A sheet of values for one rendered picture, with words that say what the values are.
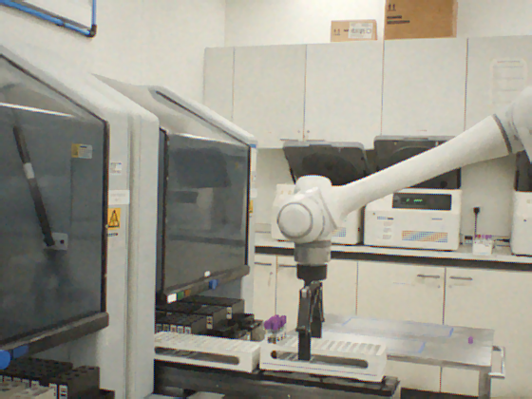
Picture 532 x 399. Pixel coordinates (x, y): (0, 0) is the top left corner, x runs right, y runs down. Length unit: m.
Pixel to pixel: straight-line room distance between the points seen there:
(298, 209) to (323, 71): 3.00
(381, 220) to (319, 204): 2.51
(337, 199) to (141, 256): 0.50
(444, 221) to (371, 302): 0.64
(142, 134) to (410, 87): 2.81
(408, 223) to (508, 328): 0.81
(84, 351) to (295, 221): 0.55
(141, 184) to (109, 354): 0.40
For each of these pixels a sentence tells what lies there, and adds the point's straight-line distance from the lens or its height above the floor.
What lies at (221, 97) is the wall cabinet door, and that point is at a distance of 4.47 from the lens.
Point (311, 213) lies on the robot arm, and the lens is 1.31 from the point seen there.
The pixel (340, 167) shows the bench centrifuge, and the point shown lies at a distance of 4.24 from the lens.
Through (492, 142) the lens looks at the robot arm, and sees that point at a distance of 1.50.
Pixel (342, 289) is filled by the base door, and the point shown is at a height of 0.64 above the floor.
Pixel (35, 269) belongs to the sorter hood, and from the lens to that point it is 1.22.
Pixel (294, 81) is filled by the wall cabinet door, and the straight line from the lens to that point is 4.31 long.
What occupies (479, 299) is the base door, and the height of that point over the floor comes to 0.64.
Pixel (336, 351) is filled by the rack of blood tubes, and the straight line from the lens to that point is 1.54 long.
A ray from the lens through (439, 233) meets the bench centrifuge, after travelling 3.82.
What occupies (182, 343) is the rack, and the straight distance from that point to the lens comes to 1.69.
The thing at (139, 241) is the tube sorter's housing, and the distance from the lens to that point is 1.55.
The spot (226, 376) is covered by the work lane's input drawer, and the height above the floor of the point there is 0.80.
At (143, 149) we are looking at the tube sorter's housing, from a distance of 1.55.
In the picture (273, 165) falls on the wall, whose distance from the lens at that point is 4.66.
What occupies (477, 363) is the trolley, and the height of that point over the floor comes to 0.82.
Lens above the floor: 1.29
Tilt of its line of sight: 2 degrees down
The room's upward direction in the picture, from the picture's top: 2 degrees clockwise
